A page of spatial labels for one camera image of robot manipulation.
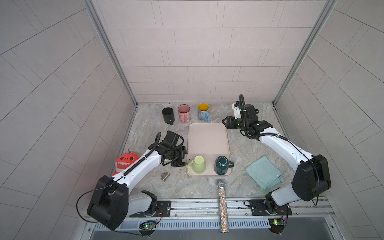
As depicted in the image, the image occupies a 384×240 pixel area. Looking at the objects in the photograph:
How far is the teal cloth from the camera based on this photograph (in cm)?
79

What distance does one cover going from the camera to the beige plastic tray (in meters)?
0.84

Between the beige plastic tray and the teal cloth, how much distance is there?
0.42ft

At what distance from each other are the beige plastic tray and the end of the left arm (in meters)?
0.12
